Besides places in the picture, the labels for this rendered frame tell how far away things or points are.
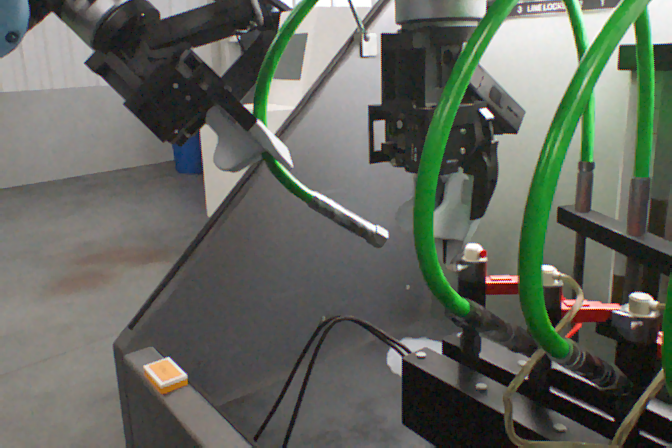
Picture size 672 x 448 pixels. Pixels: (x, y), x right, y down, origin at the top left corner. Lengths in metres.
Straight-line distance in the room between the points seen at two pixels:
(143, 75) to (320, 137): 0.31
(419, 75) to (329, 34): 3.03
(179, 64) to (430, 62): 0.23
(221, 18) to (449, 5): 0.22
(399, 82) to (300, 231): 0.40
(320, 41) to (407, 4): 3.00
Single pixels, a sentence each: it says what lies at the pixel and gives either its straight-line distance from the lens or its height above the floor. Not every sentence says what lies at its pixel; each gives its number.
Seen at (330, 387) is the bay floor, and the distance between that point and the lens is 0.87.
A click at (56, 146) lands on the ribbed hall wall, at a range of 7.17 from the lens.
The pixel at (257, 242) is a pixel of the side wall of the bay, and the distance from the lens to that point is 0.79.
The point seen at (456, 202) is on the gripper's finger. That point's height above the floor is 1.16.
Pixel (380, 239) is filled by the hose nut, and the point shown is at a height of 1.10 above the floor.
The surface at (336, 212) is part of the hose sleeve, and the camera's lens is 0.60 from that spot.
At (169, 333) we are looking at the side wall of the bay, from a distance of 0.77.
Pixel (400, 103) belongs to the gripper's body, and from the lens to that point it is 0.48.
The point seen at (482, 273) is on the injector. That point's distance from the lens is 0.59.
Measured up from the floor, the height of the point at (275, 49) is 1.30.
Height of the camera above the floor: 1.29
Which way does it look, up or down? 14 degrees down
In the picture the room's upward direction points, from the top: 2 degrees counter-clockwise
